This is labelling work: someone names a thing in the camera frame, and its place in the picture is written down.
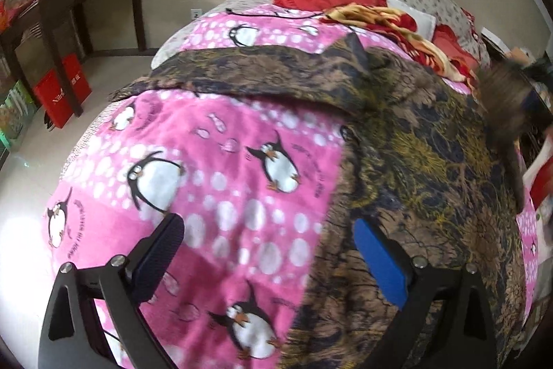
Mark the green box on floor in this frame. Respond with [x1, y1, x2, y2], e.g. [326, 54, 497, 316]
[1, 81, 37, 151]

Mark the small red heart pillow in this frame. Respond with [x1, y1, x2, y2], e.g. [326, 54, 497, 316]
[432, 24, 479, 76]

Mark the white rectangular pillow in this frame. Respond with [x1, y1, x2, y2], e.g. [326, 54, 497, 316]
[387, 0, 437, 41]

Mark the red cloth on chair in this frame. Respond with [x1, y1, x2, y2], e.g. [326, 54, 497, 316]
[529, 161, 553, 208]

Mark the dark wooden side table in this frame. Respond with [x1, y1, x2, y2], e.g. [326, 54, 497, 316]
[1, 0, 156, 117]

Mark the dark floral patterned garment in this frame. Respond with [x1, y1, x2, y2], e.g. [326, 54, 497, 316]
[111, 35, 526, 368]

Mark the red and gold blanket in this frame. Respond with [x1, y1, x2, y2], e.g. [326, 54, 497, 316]
[321, 3, 474, 86]

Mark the red gift bag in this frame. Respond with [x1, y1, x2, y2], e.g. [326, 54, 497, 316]
[33, 53, 92, 128]

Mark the white wall socket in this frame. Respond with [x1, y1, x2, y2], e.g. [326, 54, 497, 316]
[190, 8, 203, 20]

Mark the pink penguin quilt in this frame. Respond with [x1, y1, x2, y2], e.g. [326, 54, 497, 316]
[44, 4, 537, 368]

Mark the black cable on bed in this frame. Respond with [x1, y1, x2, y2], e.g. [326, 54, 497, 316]
[225, 6, 326, 21]

